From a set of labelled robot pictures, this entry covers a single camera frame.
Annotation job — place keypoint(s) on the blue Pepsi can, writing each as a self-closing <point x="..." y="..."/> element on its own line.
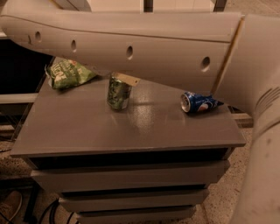
<point x="193" y="103"/>

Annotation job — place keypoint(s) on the tan shoe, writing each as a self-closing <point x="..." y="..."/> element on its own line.
<point x="10" y="207"/>

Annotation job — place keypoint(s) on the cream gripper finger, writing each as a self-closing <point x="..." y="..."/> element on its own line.
<point x="130" y="80"/>

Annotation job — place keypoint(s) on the green chip bag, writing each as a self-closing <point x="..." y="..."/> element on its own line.
<point x="68" y="73"/>

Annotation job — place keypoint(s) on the grey drawer cabinet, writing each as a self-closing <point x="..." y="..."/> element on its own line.
<point x="148" y="162"/>

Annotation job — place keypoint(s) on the green soda can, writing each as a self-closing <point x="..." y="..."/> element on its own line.
<point x="118" y="93"/>

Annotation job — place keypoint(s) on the metal railing frame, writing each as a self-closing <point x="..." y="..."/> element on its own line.
<point x="140" y="6"/>

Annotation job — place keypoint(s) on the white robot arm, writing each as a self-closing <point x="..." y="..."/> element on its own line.
<point x="232" y="57"/>

